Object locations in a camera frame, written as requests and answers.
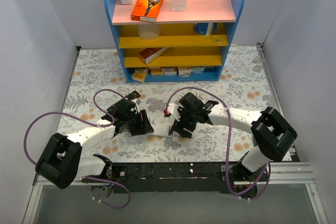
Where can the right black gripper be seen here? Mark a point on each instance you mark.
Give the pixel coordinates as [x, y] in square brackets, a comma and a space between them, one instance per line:
[181, 121]

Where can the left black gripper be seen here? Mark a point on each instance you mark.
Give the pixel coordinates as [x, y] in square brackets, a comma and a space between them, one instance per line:
[143, 122]

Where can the white remote control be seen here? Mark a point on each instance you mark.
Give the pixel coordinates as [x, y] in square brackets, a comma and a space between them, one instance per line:
[161, 131]

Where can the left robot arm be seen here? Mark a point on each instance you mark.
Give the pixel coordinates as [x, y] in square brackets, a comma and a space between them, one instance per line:
[62, 162]

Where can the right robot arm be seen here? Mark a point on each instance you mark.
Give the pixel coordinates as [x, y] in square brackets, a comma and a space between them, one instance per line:
[272, 134]

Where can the black remote control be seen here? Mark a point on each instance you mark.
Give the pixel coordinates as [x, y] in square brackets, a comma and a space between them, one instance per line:
[133, 95]

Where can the yellow small box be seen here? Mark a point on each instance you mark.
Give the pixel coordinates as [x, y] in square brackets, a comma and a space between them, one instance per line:
[140, 74]

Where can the light blue small box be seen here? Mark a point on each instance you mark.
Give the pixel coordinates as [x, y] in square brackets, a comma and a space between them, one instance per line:
[197, 69]

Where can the floral table mat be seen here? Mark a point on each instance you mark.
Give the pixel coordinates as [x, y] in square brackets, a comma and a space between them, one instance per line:
[98, 81]

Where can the red white long box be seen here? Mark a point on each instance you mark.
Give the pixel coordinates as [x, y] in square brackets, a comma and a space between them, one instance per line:
[149, 54]

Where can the blue shelf unit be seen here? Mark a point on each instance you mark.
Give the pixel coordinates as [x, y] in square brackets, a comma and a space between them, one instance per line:
[188, 49]

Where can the white plastic cup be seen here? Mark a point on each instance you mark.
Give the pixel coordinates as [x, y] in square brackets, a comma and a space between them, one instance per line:
[149, 31]

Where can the blue white can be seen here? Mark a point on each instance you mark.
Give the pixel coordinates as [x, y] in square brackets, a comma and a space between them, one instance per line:
[204, 28]

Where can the orange razor box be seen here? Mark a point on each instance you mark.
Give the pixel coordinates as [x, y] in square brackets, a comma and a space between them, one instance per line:
[146, 10]

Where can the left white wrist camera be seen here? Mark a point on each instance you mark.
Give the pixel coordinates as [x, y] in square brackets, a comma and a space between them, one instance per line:
[136, 108]

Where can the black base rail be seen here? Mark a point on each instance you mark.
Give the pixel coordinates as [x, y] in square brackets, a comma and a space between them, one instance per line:
[185, 177]

